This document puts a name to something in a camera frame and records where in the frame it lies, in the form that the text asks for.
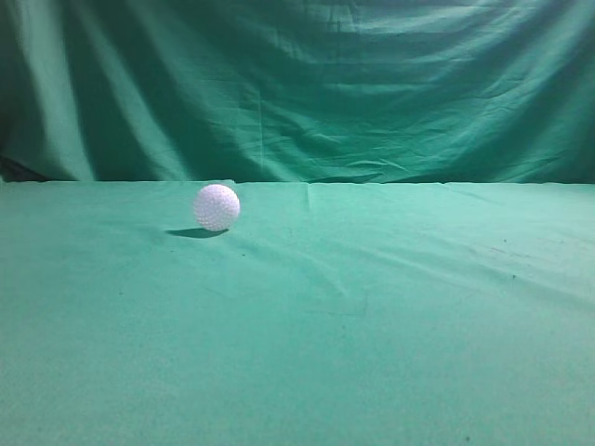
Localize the white dimpled ball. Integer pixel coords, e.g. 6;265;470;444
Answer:
192;184;241;232

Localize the green table cloth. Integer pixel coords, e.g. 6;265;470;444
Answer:
1;182;594;445

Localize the green backdrop curtain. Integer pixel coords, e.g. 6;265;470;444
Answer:
1;1;594;184

